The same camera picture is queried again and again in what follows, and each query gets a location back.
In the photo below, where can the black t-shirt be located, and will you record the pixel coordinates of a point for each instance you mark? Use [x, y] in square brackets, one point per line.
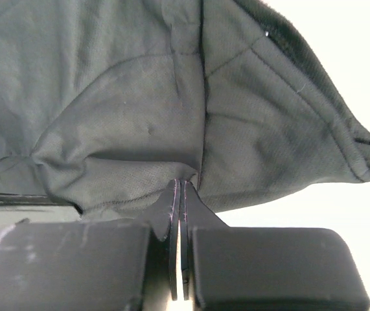
[103, 103]

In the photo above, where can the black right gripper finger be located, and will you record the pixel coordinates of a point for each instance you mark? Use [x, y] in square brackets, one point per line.
[263, 268]

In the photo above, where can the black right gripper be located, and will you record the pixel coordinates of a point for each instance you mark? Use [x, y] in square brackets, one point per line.
[123, 264]

